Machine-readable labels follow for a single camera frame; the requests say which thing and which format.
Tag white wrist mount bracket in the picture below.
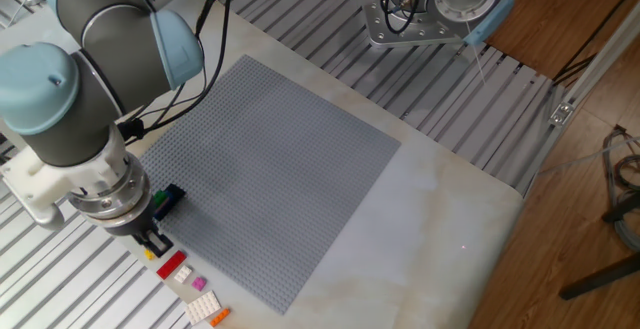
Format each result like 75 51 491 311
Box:
0 126 132 231

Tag black floor cables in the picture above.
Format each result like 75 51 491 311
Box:
552 0 640 88

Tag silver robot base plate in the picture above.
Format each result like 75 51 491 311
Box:
358 0 466 49

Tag grey Lego baseplate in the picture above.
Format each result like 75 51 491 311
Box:
138 54 402 316

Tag large white Lego plate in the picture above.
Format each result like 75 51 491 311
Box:
183 289 222 326

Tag thin white cable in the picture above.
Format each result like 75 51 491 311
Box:
537 136 640 175

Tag grey coiled cable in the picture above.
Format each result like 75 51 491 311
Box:
602 123 640 253

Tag aluminium frame bar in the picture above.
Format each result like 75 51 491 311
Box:
548 0 640 128

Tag black looped base cable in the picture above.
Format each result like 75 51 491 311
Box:
380 0 426 35

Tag glossy marble pattern mat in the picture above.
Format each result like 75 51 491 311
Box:
0 0 525 329

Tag black stand leg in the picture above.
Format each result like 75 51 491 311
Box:
558 203 640 301

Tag black Lego plate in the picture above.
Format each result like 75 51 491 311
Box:
154 183 187 222

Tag orange Lego brick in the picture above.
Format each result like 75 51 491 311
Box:
209 307 232 328

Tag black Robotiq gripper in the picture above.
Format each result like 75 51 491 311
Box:
102 196 175 260

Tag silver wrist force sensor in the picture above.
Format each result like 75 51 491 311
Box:
67 152 153 228

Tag red Lego brick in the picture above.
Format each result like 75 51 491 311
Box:
155 250 188 280

